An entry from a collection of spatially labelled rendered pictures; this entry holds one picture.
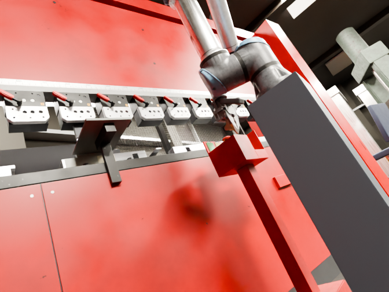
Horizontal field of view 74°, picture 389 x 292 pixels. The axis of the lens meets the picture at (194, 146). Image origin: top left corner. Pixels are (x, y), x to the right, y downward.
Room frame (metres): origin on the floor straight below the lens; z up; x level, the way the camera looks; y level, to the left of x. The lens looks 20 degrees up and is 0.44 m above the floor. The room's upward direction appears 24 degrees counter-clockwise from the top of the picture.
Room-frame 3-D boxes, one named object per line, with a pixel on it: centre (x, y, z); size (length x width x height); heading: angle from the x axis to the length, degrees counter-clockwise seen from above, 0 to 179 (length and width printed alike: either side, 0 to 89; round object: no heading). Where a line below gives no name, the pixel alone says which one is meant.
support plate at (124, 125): (0.95, 0.34, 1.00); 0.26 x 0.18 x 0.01; 43
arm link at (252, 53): (0.81, -0.33, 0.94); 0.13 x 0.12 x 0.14; 87
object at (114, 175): (0.92, 0.32, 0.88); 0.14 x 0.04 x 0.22; 43
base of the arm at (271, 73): (0.81, -0.34, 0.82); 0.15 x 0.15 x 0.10
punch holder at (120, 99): (1.18, 0.32, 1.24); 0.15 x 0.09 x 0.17; 133
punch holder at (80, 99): (1.04, 0.46, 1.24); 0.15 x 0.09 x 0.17; 133
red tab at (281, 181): (1.64, -0.41, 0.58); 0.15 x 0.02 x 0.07; 133
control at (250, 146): (1.13, -0.16, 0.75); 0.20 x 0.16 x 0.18; 142
